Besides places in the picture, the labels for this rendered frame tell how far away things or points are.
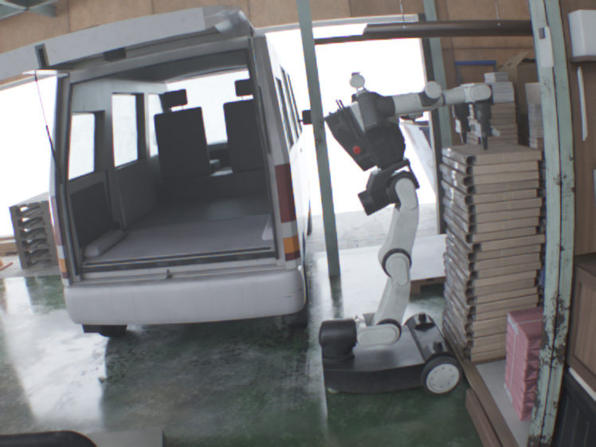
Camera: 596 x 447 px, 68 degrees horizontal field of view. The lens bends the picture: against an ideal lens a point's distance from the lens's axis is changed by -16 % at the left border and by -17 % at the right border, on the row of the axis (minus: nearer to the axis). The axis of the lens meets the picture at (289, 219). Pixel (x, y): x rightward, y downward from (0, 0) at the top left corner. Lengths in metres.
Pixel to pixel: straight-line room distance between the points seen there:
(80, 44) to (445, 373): 2.05
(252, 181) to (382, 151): 2.47
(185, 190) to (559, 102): 3.79
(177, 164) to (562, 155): 3.81
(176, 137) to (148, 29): 3.06
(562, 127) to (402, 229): 1.16
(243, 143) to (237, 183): 0.36
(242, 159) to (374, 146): 2.51
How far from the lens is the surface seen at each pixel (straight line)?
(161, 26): 1.67
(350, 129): 2.21
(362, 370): 2.40
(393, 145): 2.23
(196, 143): 4.64
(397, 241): 2.36
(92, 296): 3.03
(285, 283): 2.72
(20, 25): 5.62
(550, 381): 1.66
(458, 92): 2.23
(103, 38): 1.72
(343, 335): 2.46
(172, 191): 4.72
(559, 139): 1.42
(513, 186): 2.33
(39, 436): 1.21
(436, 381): 2.44
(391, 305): 2.46
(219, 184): 4.61
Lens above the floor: 1.37
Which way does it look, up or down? 12 degrees down
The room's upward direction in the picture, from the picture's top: 7 degrees counter-clockwise
